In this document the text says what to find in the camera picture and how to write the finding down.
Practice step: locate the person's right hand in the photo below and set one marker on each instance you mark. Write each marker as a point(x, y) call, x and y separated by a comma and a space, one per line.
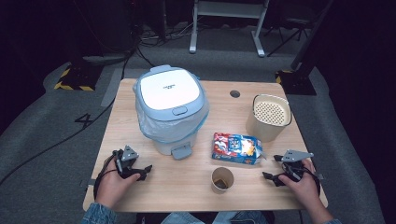
point(303, 189)

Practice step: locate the brown paper cup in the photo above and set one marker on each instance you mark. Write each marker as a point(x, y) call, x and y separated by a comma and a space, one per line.
point(218, 186)

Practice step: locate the black stand with slanted pole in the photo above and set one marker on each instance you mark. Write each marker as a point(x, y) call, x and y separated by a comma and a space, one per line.
point(299, 79)

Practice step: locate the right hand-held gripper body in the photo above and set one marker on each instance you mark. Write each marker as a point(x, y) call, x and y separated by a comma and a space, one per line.
point(294, 155)

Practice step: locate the person's left hand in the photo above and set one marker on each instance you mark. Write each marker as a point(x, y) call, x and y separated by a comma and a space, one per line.
point(112, 186)

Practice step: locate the black tripod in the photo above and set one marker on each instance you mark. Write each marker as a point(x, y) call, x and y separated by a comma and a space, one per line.
point(292, 28)

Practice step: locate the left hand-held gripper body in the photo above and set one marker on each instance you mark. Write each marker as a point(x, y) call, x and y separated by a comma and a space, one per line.
point(128, 154)

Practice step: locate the beige strainer bucket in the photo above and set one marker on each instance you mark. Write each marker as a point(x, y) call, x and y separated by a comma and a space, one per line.
point(260, 129)

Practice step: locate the white and blue pedal bin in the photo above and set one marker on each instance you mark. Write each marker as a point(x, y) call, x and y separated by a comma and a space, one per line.
point(169, 88)

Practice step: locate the black stand base hazard tape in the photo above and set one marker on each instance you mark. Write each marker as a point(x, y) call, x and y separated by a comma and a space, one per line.
point(79, 77)

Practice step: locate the white metal desk frame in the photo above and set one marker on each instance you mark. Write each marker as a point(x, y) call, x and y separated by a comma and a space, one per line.
point(229, 9)

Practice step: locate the colourful snack carton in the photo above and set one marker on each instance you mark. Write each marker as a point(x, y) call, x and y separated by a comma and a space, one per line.
point(235, 147)

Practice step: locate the grey tape strip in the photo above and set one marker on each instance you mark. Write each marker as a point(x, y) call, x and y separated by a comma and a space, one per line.
point(88, 182)
point(319, 176)

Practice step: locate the translucent plastic bin liner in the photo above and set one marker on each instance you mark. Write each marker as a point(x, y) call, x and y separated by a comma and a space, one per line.
point(165, 129)

